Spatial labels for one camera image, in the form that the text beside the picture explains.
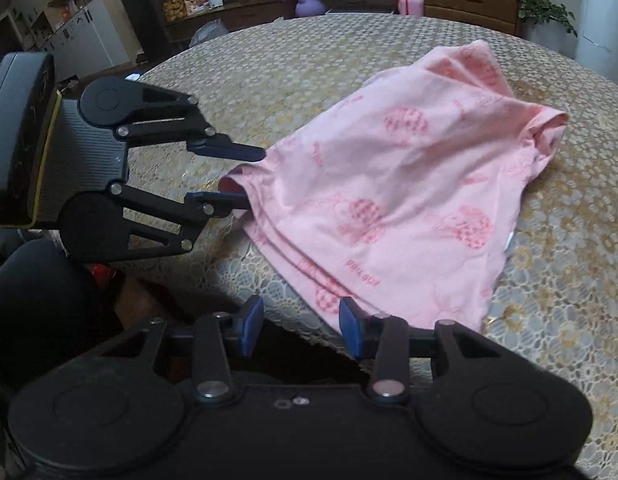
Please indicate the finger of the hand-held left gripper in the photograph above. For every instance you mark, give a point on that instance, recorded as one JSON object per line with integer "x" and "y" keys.
{"x": 219, "y": 200}
{"x": 229, "y": 151}

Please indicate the white cabinet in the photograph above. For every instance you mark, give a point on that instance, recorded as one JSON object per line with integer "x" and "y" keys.
{"x": 94, "y": 40}

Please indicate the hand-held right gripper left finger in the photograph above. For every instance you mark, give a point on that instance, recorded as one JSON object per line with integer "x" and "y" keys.
{"x": 251, "y": 325}

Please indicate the pink round case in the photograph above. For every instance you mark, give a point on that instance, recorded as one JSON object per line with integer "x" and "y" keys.
{"x": 411, "y": 5}

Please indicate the pink printed garment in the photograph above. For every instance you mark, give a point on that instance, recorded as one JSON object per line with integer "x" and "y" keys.
{"x": 389, "y": 160}

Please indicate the person's dark trousers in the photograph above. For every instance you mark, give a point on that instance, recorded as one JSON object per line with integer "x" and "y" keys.
{"x": 39, "y": 300}

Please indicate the purple kettlebell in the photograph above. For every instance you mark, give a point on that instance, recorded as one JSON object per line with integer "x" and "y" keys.
{"x": 310, "y": 5}

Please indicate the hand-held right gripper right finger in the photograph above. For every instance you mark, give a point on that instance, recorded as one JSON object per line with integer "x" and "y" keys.
{"x": 350, "y": 327}

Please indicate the clear plastic bag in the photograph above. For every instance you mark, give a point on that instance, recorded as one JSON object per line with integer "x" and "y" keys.
{"x": 209, "y": 35}

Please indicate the wooden television cabinet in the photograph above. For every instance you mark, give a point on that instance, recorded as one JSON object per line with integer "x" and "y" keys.
{"x": 469, "y": 0}

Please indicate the gold floral lace tablecloth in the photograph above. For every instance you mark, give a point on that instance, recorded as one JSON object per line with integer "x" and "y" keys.
{"x": 564, "y": 260}

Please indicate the black cabinet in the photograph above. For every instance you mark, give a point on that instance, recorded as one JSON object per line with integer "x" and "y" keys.
{"x": 144, "y": 10}

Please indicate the clear box of golden balls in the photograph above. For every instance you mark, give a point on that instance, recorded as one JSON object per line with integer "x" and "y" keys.
{"x": 174, "y": 7}

